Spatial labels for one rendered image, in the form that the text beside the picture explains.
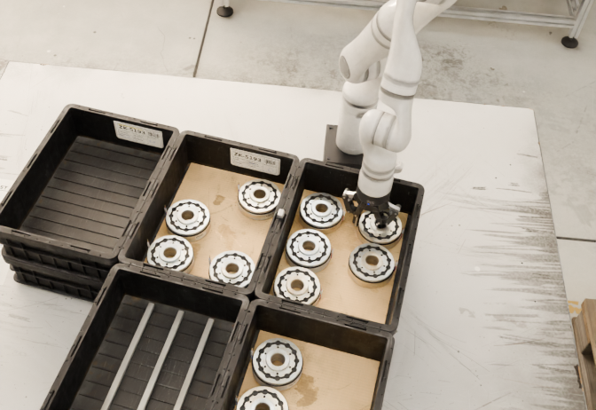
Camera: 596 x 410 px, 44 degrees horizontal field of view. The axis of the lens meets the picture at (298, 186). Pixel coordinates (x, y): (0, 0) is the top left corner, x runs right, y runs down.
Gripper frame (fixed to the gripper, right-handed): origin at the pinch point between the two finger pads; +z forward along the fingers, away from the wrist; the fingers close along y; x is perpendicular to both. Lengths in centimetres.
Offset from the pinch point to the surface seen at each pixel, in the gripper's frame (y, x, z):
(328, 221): -8.5, -3.5, -0.5
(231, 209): -31.7, -7.2, 2.3
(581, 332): 72, 44, 80
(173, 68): -114, 113, 84
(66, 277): -59, -37, 5
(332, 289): -2.1, -19.0, 2.5
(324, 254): -6.4, -12.6, -0.4
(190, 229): -37.1, -17.9, -0.7
